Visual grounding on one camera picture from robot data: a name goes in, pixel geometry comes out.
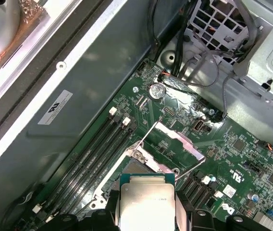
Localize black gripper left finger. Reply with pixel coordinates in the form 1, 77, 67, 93
37, 190, 120, 231

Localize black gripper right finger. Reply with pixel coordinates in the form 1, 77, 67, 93
176, 191, 269, 231

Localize silver CPU green edge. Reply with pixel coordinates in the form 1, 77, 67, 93
117, 172, 177, 231

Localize thin metal locking lever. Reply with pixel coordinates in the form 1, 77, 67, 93
131, 116, 163, 152
174, 157, 207, 181

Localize RAM slot black clips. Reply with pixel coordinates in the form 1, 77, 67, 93
39, 114, 124, 217
54, 124, 137, 217

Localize RAM slot white clips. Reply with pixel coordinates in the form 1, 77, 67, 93
45, 117, 131, 223
32, 107, 117, 214

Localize green motherboard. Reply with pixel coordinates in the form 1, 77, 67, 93
18, 59, 273, 231

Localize silver chipset heat sink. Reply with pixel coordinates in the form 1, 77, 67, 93
253, 211, 273, 231

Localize internal USB port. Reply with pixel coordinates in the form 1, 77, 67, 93
192, 119, 206, 132

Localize white case sticker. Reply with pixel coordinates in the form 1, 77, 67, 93
37, 89, 74, 125

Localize silver coin cell battery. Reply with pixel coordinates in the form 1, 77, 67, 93
149, 82, 167, 100

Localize black PC case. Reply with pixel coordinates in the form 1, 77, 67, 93
0, 0, 273, 231

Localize silver disk bay cage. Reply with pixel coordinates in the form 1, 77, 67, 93
186, 0, 273, 106

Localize grey sleeved wire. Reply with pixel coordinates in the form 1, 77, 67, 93
179, 51, 236, 120

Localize thick black cable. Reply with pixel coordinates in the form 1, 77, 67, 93
147, 0, 192, 79

